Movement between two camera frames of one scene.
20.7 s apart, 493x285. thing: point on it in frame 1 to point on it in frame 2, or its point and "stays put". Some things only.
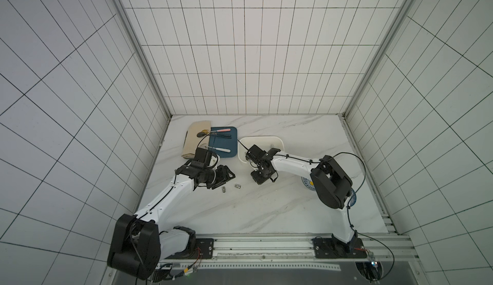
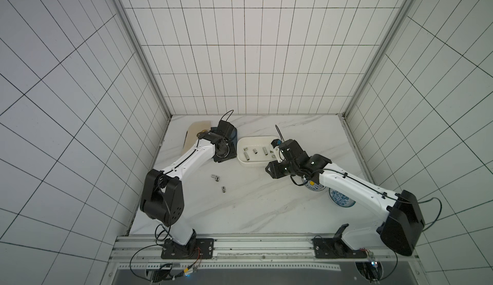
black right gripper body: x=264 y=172 to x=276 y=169
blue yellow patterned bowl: x=309 y=183 stays put
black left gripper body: x=217 y=177 to x=228 y=152
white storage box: x=266 y=143 stays put
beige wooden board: x=192 y=142 stays put
